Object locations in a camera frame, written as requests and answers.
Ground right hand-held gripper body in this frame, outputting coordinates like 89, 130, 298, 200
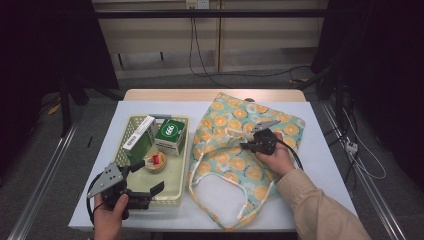
250, 120, 281, 156

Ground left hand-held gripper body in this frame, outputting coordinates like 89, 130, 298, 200
87, 162, 154, 221

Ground cream plastic basket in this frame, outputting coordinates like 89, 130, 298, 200
110, 114, 191, 206

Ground tall green white box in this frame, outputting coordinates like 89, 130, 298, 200
122, 115, 160, 167

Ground orange print cloth bag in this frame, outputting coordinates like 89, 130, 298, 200
187, 92, 306, 232

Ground green cube box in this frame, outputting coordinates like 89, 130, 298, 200
154, 118, 188, 157

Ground person's right hand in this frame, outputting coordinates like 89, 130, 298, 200
254, 132, 298, 178

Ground person's left hand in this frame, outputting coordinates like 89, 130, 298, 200
93, 193, 130, 234

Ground black metal stand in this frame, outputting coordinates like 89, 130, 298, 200
58, 74, 124, 138
296, 63, 351, 134

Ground white power strip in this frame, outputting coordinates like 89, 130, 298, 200
344, 139, 359, 155

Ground black horizontal bar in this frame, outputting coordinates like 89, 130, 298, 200
93, 9, 329, 19

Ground dark curtain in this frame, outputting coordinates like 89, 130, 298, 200
0, 0, 120, 178
311, 0, 424, 191

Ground left hand-held gripper cable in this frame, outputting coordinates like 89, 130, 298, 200
85, 173, 105, 228

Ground hand-held gripper cable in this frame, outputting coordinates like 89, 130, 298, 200
85, 173, 105, 228
274, 138, 304, 171

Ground right hand-held gripper cable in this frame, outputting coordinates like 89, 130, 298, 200
274, 138, 304, 171

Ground metal floor rail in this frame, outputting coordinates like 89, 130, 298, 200
6, 123, 79, 240
319, 99, 408, 240

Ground white floor cable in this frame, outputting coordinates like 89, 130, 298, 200
343, 109, 388, 181

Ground black wall cable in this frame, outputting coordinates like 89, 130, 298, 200
188, 8, 313, 89

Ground white wall socket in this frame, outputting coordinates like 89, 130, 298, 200
185, 0, 210, 10

